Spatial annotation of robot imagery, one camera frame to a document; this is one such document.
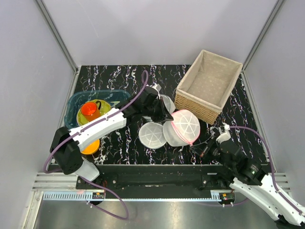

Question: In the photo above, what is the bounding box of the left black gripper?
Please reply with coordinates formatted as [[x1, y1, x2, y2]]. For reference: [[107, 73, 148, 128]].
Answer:
[[142, 96, 173, 123]]

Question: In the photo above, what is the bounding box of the grey-trimmed mesh laundry bag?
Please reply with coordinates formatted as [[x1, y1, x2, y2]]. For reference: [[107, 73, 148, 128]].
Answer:
[[139, 94, 176, 149]]

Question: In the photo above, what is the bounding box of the pink-trimmed mesh laundry bag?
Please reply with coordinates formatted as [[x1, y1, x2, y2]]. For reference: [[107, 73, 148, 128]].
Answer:
[[163, 109, 201, 147]]

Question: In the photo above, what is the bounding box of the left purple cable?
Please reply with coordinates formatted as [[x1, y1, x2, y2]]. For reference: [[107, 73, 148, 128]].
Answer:
[[42, 70, 150, 220]]

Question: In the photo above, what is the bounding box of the wicker basket with liner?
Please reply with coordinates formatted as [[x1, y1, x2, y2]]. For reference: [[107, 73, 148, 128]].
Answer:
[[174, 50, 243, 125]]

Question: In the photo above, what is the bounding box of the orange bowl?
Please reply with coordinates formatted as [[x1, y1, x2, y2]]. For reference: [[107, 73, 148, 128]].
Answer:
[[81, 139, 100, 155]]

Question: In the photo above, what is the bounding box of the orange mug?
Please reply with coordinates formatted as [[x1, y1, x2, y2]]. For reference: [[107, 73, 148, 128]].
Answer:
[[81, 101, 102, 122]]

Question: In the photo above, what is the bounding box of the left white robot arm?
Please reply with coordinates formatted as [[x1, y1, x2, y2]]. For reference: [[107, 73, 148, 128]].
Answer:
[[50, 86, 173, 189]]

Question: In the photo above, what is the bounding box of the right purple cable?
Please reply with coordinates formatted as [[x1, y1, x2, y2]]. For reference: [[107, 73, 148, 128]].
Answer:
[[228, 125, 305, 215]]

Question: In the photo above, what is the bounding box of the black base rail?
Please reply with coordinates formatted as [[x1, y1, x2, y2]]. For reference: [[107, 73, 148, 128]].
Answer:
[[75, 164, 253, 200]]

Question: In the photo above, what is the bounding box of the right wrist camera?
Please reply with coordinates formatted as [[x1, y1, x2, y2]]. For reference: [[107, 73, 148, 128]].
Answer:
[[216, 123, 231, 144]]

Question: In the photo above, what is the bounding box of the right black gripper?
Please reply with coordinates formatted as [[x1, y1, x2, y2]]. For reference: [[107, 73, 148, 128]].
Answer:
[[190, 135, 234, 171]]

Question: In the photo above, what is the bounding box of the purple cable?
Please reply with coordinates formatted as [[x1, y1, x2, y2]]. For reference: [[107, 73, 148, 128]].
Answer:
[[42, 70, 150, 220], [228, 125, 305, 215]]

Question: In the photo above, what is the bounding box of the teal plastic tub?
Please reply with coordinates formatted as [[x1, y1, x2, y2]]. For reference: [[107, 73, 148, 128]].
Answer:
[[64, 90, 131, 129]]

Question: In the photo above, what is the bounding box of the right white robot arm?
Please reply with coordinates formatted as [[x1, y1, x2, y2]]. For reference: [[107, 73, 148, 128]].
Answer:
[[194, 138, 305, 229]]

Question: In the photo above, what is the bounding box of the yellow-green plate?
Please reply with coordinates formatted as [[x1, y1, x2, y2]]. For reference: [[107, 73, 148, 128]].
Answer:
[[77, 99, 111, 126]]

